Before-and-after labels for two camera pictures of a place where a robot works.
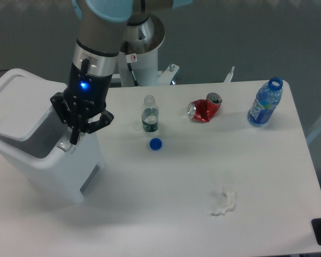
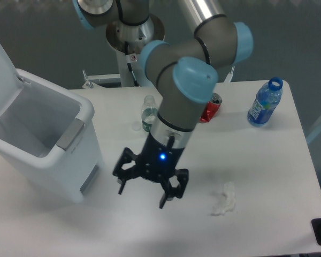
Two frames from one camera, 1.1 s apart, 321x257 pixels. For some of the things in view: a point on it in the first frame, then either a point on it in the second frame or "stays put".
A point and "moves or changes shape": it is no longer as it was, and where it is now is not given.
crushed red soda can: [204, 110] stays put
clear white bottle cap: [136, 126] stays put
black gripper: [86, 94] → [159, 163]
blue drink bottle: [267, 97] stays put
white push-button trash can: [28, 133] moves or changes shape
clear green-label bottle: [150, 115] stays put
